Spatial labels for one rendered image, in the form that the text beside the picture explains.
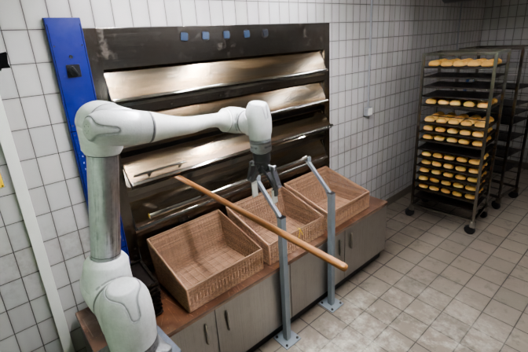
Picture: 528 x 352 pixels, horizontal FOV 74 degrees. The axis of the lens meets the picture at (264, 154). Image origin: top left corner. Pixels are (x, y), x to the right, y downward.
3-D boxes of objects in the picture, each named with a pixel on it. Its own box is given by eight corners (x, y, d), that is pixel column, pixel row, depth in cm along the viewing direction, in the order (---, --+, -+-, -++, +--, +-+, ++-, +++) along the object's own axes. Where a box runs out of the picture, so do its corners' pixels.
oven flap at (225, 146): (132, 189, 201) (119, 160, 207) (331, 128, 310) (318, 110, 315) (132, 188, 199) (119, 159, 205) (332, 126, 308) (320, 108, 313)
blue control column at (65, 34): (60, 251, 369) (1, 37, 303) (77, 244, 379) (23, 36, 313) (126, 369, 228) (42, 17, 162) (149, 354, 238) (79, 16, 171)
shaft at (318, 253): (349, 270, 128) (349, 263, 127) (343, 273, 126) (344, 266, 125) (154, 163, 253) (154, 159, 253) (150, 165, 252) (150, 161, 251)
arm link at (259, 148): (260, 143, 138) (262, 157, 140) (275, 137, 144) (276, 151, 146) (244, 140, 144) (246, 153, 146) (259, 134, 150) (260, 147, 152)
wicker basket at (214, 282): (151, 276, 227) (144, 238, 218) (221, 240, 262) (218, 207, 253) (189, 315, 192) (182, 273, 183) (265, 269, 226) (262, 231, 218)
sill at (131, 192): (125, 195, 213) (123, 188, 212) (319, 133, 322) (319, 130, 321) (128, 198, 209) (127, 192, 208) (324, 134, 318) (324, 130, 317)
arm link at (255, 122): (278, 137, 144) (257, 132, 153) (276, 99, 139) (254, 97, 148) (258, 143, 137) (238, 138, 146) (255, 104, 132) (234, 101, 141)
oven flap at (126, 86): (112, 105, 191) (100, 70, 190) (324, 71, 300) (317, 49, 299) (114, 102, 187) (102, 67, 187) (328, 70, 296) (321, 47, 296)
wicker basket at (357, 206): (283, 212, 299) (282, 182, 290) (324, 192, 334) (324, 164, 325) (328, 232, 264) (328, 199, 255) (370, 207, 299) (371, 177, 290)
